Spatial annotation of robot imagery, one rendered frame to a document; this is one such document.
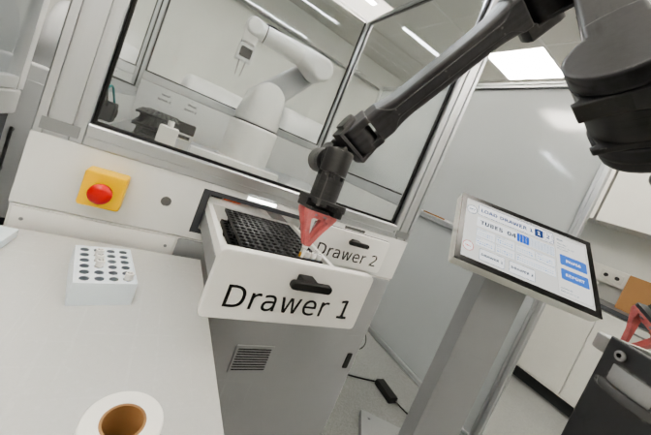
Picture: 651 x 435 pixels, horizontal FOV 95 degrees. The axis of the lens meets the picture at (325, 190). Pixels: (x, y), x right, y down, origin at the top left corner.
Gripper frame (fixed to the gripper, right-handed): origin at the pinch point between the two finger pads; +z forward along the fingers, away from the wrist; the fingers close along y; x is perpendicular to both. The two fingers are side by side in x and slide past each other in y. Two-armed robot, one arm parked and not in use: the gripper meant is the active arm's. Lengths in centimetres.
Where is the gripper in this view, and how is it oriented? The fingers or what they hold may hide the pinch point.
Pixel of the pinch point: (306, 240)
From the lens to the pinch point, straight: 61.5
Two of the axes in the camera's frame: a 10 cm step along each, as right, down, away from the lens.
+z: -3.6, 9.3, -0.1
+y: 4.2, 1.5, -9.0
